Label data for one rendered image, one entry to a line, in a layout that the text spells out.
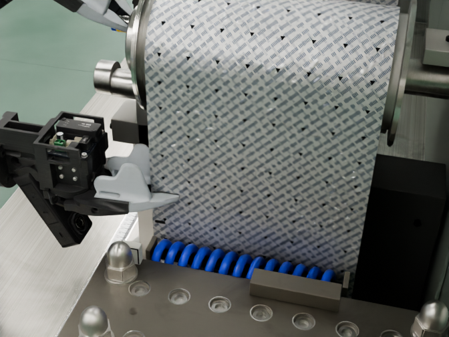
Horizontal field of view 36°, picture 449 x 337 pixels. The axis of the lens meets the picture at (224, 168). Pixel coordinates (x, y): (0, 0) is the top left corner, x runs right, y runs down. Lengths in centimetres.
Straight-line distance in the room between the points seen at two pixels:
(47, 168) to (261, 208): 24
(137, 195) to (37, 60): 284
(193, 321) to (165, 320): 3
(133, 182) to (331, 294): 24
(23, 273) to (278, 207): 40
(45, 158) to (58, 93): 250
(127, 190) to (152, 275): 10
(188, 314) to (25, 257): 35
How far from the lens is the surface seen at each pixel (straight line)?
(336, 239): 77
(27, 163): 82
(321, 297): 74
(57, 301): 95
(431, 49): 69
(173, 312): 74
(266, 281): 75
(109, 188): 78
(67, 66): 350
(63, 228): 85
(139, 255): 79
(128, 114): 85
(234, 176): 74
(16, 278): 100
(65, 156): 77
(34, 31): 389
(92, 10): 73
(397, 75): 67
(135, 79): 70
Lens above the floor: 157
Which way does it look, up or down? 35 degrees down
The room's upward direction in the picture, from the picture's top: 1 degrees clockwise
